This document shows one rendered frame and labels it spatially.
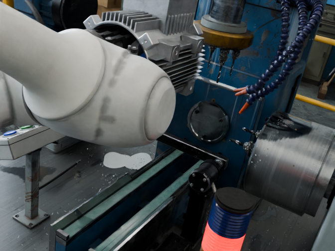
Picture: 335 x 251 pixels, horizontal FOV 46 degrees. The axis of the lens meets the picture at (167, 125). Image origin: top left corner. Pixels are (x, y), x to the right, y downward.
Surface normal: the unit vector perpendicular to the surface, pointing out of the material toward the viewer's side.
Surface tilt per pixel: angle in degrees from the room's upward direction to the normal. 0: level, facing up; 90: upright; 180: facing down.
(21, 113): 112
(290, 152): 55
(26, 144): 66
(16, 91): 85
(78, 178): 0
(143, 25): 88
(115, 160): 0
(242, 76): 90
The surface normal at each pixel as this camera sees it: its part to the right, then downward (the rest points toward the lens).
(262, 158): -0.44, 0.03
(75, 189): 0.16, -0.89
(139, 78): 0.29, -0.41
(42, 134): 0.84, -0.04
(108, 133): -0.38, 0.65
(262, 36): -0.50, 0.30
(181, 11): 0.85, 0.35
